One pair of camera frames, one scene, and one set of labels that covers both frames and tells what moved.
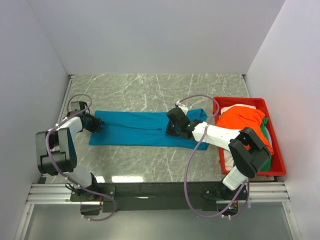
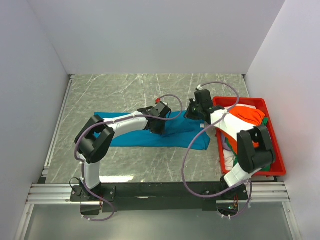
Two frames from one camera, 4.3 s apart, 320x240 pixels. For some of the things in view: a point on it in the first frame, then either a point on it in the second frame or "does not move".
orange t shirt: x=239 y=118 does not move
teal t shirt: x=144 y=129 does not move
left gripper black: x=97 y=122 → x=159 y=131
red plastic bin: x=277 y=165 does not move
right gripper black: x=168 y=131 → x=188 y=114
